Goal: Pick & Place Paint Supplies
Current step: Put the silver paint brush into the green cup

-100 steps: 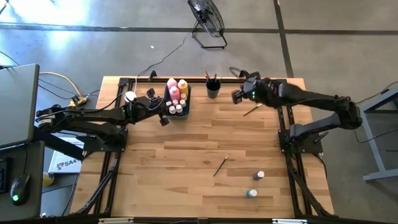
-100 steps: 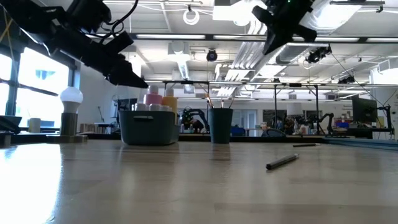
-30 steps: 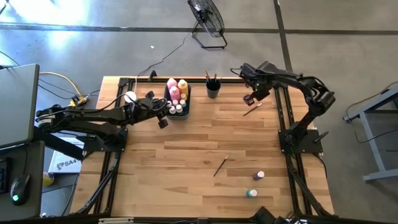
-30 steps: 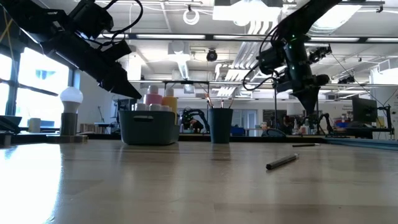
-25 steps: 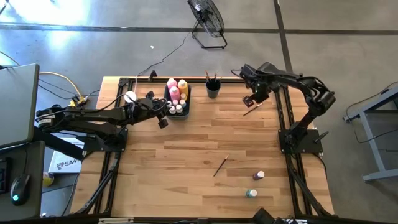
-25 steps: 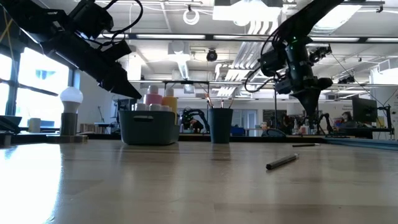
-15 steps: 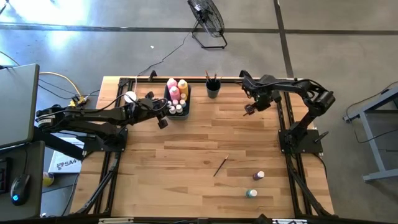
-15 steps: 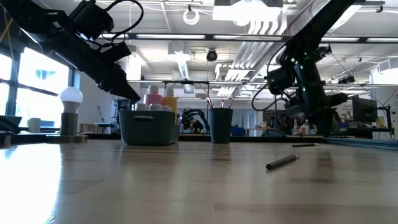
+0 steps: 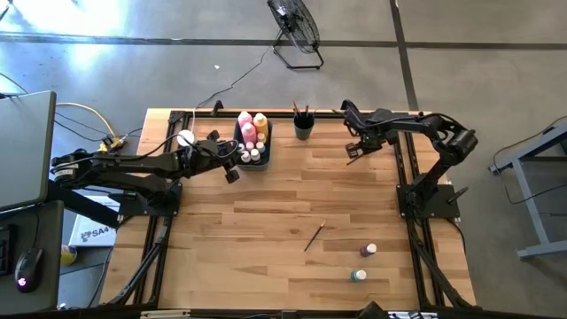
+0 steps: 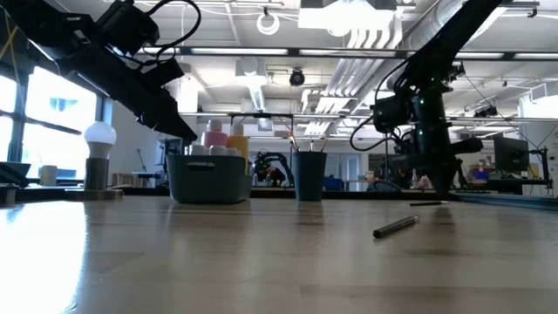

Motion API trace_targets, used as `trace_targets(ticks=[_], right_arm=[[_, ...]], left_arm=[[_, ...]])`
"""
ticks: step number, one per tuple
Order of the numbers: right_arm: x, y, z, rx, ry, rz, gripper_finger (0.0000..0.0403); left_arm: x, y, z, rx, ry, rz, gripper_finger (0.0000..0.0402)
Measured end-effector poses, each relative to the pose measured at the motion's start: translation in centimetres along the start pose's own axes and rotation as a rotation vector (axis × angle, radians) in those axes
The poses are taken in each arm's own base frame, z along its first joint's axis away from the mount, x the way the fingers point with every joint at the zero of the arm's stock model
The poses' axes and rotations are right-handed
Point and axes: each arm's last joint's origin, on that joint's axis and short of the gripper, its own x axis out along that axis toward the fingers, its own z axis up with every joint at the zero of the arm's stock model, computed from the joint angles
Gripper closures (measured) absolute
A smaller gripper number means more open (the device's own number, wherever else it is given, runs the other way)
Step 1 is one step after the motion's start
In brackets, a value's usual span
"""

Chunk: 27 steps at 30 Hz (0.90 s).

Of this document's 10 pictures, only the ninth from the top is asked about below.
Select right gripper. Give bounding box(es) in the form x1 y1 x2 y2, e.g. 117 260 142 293
344 109 398 160

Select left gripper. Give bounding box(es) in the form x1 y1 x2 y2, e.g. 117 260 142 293
179 129 243 184

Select grey-teal plastic bin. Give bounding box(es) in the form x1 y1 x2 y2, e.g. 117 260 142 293
232 115 274 172

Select large yellow paint bottle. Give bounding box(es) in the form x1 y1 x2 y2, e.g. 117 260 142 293
252 112 270 137

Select black paintbrush silver ferrule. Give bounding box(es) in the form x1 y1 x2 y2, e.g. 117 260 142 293
303 219 328 253

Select teal ribbed plastic cup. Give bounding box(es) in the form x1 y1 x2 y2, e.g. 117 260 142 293
292 111 315 142

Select black floor fan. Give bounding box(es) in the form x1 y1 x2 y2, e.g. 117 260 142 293
266 0 325 71

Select white printed box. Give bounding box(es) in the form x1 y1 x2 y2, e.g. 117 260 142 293
67 194 121 249

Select white aluminium extrusion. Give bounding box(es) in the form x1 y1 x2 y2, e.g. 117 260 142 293
389 310 440 319
139 309 192 319

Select yellow round object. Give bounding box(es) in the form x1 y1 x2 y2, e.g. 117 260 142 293
59 244 79 268

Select black desk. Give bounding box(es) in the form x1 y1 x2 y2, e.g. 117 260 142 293
0 198 66 316

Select black computer mouse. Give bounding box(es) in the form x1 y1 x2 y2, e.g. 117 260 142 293
13 246 44 294

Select black keyboard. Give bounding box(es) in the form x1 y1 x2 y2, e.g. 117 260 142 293
0 224 13 277

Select black aluminium table frame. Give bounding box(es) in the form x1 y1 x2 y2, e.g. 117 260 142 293
99 108 478 311

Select thin black fan cable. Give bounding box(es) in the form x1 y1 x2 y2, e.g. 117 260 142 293
196 42 284 110

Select yellow extension cable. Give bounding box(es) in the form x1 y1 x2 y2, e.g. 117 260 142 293
50 100 128 166

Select grey metal table frame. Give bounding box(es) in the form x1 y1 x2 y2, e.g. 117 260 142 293
488 123 567 261

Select black floor cable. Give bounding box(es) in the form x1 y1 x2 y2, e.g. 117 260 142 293
490 113 567 157

